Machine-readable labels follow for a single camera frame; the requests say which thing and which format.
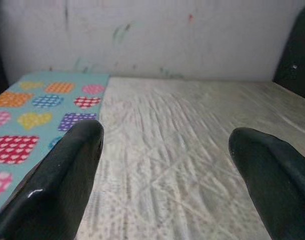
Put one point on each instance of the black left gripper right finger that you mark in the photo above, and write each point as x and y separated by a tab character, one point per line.
280	190

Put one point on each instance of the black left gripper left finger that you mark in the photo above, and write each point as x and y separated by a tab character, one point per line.
47	190

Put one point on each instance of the teal blanket with hearts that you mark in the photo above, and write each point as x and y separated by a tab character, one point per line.
17	120

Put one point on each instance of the grey patterned mattress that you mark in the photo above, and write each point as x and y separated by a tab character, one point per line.
180	150

